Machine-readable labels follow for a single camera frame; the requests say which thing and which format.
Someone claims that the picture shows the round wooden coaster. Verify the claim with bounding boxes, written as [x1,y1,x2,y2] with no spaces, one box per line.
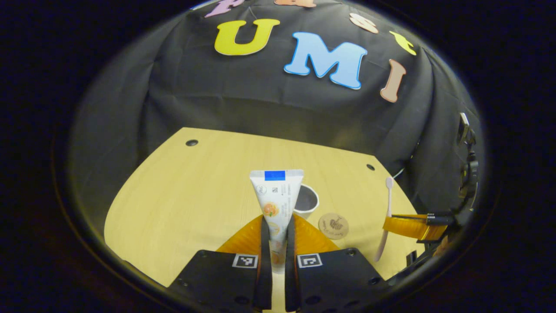
[318,213,349,240]

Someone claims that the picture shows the pale pink toothbrush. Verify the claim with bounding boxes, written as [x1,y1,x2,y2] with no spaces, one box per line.
[374,176,394,262]

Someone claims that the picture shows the black backdrop cloth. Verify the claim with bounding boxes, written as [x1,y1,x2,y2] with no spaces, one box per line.
[69,0,483,226]

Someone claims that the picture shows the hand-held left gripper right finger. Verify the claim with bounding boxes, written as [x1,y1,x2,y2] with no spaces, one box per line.
[285,213,389,313]

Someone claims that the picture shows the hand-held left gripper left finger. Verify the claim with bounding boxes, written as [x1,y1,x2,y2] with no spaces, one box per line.
[167,214,273,311]

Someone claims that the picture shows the light wooden desktop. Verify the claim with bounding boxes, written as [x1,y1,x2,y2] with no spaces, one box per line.
[104,127,420,311]

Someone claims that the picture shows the white toothpaste tube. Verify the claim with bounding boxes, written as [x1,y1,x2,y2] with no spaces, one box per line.
[249,170,304,274]

